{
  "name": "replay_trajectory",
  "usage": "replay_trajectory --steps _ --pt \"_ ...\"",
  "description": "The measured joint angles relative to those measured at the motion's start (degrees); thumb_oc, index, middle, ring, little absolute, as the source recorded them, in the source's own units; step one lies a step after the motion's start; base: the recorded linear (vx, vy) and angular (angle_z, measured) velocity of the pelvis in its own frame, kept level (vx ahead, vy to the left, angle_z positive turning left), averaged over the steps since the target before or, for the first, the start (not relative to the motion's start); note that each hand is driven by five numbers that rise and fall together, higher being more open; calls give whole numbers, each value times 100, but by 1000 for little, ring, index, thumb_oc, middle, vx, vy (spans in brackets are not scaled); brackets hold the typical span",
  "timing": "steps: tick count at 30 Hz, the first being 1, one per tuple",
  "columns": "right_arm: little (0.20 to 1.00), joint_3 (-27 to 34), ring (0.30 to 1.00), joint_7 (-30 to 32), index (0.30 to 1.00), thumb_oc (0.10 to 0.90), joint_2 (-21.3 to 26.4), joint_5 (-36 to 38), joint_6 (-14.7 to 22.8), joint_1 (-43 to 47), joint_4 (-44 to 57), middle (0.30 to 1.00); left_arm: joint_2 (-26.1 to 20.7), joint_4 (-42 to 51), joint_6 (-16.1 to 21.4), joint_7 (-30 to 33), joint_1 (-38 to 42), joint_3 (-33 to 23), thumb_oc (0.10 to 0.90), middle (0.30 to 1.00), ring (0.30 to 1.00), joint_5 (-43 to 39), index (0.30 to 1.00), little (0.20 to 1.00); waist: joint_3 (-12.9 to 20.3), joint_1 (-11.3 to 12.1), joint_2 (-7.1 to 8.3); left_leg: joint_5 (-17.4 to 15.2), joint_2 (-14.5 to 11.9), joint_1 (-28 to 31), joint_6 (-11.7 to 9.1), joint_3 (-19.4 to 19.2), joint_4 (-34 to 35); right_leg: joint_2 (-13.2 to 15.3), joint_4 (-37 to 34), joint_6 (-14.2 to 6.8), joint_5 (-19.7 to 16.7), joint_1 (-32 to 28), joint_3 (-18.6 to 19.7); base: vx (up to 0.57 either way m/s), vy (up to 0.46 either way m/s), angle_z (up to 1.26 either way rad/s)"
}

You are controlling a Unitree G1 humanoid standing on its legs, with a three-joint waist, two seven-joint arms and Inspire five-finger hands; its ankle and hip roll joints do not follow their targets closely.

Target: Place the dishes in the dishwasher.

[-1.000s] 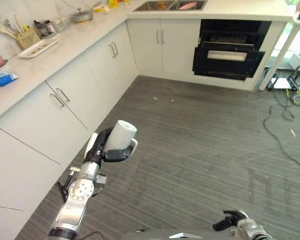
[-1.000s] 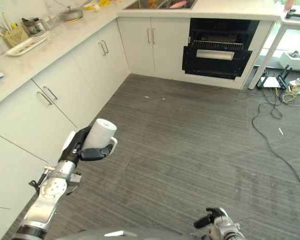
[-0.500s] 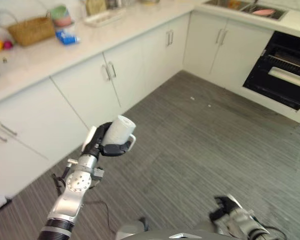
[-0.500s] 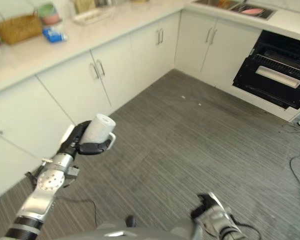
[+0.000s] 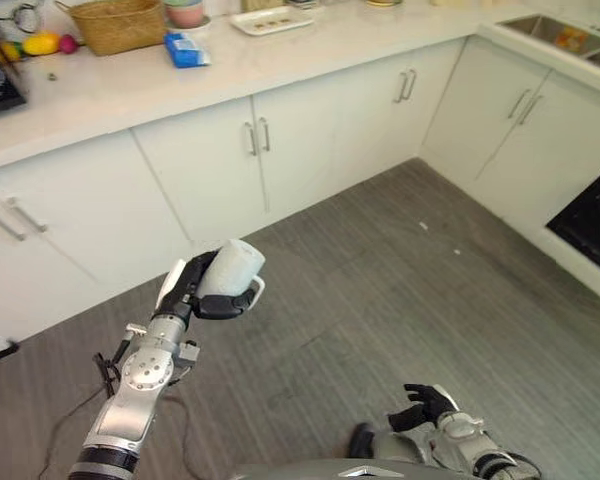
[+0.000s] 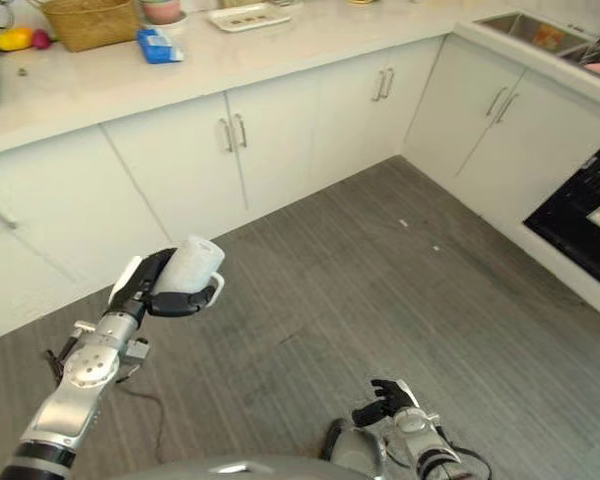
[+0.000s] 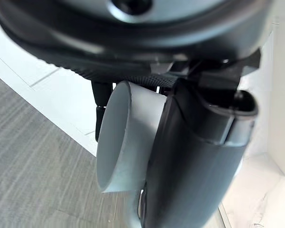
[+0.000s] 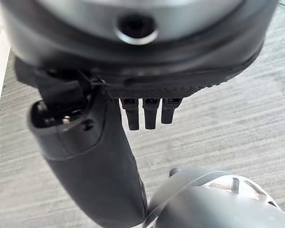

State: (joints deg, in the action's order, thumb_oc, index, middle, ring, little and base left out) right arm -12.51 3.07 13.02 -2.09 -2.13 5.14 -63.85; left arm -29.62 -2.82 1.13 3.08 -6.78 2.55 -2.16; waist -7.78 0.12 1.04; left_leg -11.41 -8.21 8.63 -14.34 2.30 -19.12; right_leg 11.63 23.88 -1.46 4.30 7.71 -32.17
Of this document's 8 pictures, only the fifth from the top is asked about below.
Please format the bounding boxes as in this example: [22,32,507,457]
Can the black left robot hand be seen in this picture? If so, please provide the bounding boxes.
[154,249,264,322]

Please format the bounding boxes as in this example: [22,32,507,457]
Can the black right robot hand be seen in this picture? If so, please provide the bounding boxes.
[387,383,459,434]

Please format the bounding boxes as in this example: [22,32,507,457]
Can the white mug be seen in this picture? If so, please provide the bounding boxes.
[198,238,267,302]

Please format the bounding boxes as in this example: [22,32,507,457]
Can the black open dishwasher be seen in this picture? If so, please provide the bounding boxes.
[545,160,600,282]

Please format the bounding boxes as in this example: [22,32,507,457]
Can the white cabinet door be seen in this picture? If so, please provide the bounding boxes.
[0,185,106,349]
[131,96,270,247]
[0,130,197,297]
[418,35,552,180]
[403,38,467,161]
[252,69,410,215]
[474,69,600,226]

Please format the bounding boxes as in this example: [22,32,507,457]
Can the blue plastic package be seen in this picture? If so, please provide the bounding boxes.
[162,32,213,70]

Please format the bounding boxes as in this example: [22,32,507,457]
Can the white rectangular tray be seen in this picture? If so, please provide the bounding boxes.
[229,5,316,37]

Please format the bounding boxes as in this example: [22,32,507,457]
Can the stacked pastel bowls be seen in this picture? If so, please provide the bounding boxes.
[162,0,212,31]

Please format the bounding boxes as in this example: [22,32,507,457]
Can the woven wicker basket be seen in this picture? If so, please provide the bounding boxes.
[54,0,168,57]

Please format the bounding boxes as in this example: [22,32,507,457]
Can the steel kitchen sink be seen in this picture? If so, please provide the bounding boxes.
[496,14,600,77]

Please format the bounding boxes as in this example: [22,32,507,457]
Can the orange item in sink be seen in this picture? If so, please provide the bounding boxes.
[553,27,589,52]

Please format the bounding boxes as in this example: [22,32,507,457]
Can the wire rack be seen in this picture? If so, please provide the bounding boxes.
[0,0,47,49]

